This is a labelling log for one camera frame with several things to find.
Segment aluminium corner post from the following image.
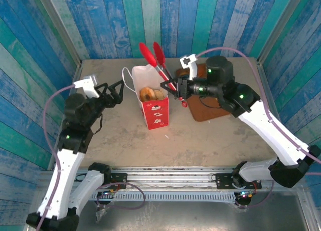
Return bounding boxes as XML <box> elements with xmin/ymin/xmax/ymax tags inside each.
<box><xmin>35</xmin><ymin>0</ymin><xmax>83</xmax><ymax>66</ymax></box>
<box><xmin>256</xmin><ymin>0</ymin><xmax>308</xmax><ymax>65</ymax></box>

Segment brown wooden cutting board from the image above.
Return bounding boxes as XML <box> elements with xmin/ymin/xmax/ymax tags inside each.
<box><xmin>175</xmin><ymin>63</ymin><xmax>235</xmax><ymax>123</ymax></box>

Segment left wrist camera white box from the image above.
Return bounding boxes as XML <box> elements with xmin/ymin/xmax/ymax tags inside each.
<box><xmin>73</xmin><ymin>75</ymin><xmax>100</xmax><ymax>99</ymax></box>

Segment red steel kitchen tongs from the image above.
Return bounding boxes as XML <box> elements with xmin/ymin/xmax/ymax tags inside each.
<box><xmin>139</xmin><ymin>41</ymin><xmax>189</xmax><ymax>108</ymax></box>

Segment aluminium table edge rail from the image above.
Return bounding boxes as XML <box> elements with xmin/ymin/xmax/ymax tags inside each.
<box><xmin>47</xmin><ymin>62</ymin><xmax>83</xmax><ymax>171</ymax></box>
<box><xmin>257</xmin><ymin>58</ymin><xmax>281</xmax><ymax>119</ymax></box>

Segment grey slotted cable duct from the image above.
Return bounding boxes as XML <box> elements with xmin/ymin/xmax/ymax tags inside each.
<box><xmin>91</xmin><ymin>191</ymin><xmax>238</xmax><ymax>202</ymax></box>

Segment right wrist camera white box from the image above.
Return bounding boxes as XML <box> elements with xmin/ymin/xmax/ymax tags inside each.
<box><xmin>179</xmin><ymin>54</ymin><xmax>199</xmax><ymax>81</ymax></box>

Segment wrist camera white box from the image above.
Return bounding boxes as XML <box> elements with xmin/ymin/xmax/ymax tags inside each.
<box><xmin>179</xmin><ymin>54</ymin><xmax>199</xmax><ymax>81</ymax></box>
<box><xmin>73</xmin><ymin>75</ymin><xmax>100</xmax><ymax>99</ymax></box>

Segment striped bread roll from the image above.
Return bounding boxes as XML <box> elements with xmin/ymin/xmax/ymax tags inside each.
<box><xmin>153</xmin><ymin>89</ymin><xmax>166</xmax><ymax>101</ymax></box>

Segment aluminium rail frame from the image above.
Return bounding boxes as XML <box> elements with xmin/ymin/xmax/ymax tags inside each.
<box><xmin>39</xmin><ymin>165</ymin><xmax>305</xmax><ymax>191</ymax></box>

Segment white red printed paper bag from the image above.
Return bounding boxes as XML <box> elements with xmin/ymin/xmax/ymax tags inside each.
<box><xmin>122</xmin><ymin>64</ymin><xmax>170</xmax><ymax>131</ymax></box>

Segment ring donut bread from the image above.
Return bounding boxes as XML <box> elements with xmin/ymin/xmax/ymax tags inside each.
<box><xmin>139</xmin><ymin>87</ymin><xmax>155</xmax><ymax>102</ymax></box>

